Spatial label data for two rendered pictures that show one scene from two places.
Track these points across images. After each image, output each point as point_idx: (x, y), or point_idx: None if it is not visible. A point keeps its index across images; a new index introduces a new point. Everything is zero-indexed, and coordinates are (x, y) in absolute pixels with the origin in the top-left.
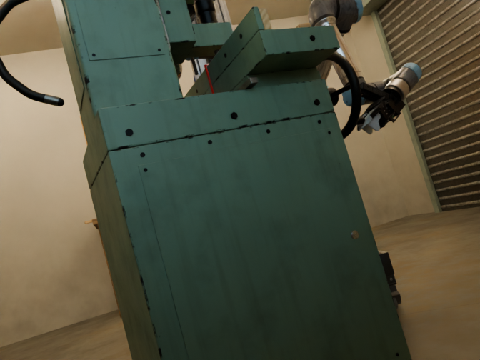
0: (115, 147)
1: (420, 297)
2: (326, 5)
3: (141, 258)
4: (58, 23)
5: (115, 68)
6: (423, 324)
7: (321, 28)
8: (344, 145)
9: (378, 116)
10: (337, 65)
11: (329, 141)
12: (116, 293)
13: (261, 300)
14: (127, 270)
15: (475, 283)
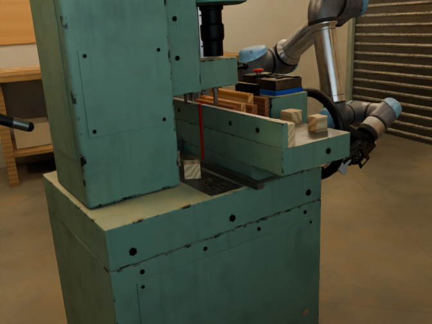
0: (117, 268)
1: (322, 277)
2: (333, 5)
3: None
4: (38, 38)
5: (115, 144)
6: (323, 323)
7: (339, 137)
8: (319, 231)
9: (349, 160)
10: (324, 80)
11: (308, 231)
12: (66, 308)
13: None
14: None
15: (370, 273)
